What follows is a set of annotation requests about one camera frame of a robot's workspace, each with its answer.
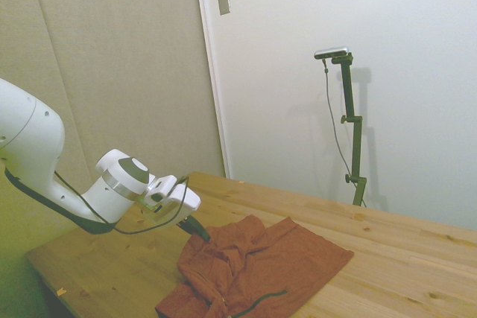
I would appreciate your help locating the dark jointed camera stand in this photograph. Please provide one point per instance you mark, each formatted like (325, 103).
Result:
(358, 146)

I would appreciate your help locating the rust red shorts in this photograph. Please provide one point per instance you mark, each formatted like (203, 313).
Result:
(279, 258)

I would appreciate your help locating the grey wall plate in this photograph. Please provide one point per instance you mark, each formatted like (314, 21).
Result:
(223, 1)

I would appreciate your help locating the small tan scrap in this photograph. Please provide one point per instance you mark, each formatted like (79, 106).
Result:
(60, 290)

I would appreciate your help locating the white door trim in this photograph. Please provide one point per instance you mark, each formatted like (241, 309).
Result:
(212, 72)

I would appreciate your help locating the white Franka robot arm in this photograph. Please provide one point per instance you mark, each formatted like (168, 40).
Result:
(30, 139)

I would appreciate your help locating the grey camera on stand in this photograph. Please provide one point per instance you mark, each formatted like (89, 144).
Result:
(331, 52)

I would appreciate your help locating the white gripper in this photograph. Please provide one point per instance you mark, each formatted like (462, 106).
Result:
(186, 202)

